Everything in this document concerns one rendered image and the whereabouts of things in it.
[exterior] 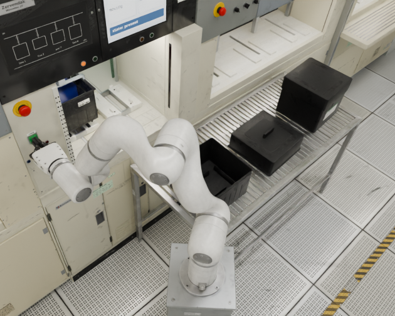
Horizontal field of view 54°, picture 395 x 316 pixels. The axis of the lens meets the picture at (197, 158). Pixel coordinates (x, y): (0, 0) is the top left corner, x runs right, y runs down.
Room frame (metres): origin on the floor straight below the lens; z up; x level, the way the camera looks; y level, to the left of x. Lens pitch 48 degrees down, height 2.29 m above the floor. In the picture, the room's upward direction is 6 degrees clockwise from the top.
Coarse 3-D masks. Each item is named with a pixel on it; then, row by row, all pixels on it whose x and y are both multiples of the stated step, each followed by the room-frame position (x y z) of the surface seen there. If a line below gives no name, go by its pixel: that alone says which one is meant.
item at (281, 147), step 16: (240, 128) 1.52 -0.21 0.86; (256, 128) 1.53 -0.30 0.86; (272, 128) 1.51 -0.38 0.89; (288, 128) 1.56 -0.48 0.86; (240, 144) 1.42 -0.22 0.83; (256, 144) 1.41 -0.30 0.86; (272, 144) 1.42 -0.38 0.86; (288, 144) 1.43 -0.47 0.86; (256, 160) 1.35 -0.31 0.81; (272, 160) 1.31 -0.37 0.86
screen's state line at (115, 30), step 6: (156, 12) 1.42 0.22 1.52; (162, 12) 1.45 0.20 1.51; (138, 18) 1.36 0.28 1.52; (144, 18) 1.38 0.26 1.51; (150, 18) 1.40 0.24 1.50; (120, 24) 1.30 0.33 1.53; (126, 24) 1.32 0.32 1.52; (132, 24) 1.34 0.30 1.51; (138, 24) 1.36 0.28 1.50; (114, 30) 1.28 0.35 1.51; (120, 30) 1.30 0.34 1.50
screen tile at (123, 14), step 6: (108, 0) 1.27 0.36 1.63; (114, 0) 1.29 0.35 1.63; (120, 0) 1.30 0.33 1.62; (126, 0) 1.32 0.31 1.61; (132, 0) 1.34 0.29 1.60; (108, 6) 1.27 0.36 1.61; (132, 6) 1.34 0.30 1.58; (108, 12) 1.26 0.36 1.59; (114, 12) 1.28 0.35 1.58; (120, 12) 1.30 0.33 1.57; (126, 12) 1.32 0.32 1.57; (132, 12) 1.34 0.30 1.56; (108, 18) 1.26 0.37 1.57; (114, 18) 1.28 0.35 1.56; (120, 18) 1.30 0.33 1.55; (126, 18) 1.32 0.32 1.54
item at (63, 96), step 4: (68, 84) 1.46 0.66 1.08; (72, 84) 1.47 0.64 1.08; (60, 88) 1.43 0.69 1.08; (64, 88) 1.44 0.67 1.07; (68, 88) 1.46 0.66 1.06; (72, 88) 1.47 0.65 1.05; (76, 88) 1.49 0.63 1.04; (60, 92) 1.42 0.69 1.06; (64, 92) 1.44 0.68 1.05; (68, 92) 1.45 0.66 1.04; (72, 92) 1.47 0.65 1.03; (76, 92) 1.48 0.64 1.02; (60, 96) 1.42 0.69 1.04; (64, 96) 1.43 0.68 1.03; (68, 96) 1.45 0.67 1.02; (72, 96) 1.46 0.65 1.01; (76, 96) 1.48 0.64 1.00; (60, 100) 1.42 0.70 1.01; (64, 100) 1.43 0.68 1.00
